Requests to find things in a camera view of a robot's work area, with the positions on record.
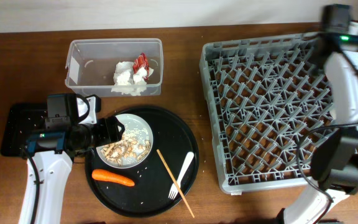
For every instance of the food scraps pile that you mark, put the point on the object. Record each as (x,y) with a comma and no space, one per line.
(126,152)

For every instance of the black rectangular tray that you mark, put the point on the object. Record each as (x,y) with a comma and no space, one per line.
(23,118)

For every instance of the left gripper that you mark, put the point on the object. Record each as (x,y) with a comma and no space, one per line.
(109,130)

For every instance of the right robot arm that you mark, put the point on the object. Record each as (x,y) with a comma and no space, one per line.
(334,164)

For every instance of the wooden chopstick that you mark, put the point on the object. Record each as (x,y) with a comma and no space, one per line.
(175,183)

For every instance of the clear plastic bin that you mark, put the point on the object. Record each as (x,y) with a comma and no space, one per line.
(91,65)

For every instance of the white plastic fork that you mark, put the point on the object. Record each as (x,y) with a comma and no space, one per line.
(186,163)

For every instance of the white napkin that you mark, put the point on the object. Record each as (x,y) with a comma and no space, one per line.
(127,81)

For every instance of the grey plate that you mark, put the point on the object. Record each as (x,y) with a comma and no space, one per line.
(135,128)

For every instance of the round black tray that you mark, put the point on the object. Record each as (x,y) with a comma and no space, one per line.
(173,139)

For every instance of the grey dishwasher rack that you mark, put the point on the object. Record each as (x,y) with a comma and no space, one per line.
(266,101)

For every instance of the white cup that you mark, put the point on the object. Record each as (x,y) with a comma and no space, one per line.
(353,28)

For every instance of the orange carrot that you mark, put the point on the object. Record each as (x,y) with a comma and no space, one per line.
(107,176)

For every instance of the wrapper with red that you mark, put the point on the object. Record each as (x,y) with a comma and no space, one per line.
(141,63)

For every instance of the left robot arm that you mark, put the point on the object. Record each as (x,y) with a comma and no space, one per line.
(47,175)

